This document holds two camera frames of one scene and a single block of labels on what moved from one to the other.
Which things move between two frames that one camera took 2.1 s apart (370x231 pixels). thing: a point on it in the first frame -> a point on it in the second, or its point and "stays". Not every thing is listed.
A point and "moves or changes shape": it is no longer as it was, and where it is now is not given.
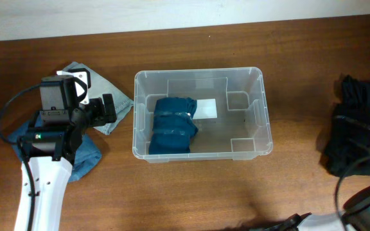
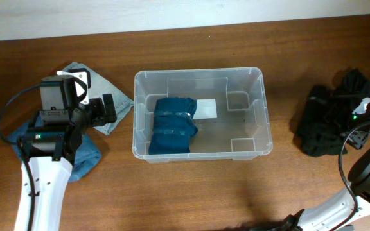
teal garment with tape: (173, 127) stays
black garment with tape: (347, 151) moves or changes shape
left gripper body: (96, 111) stays
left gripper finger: (110, 107) stays
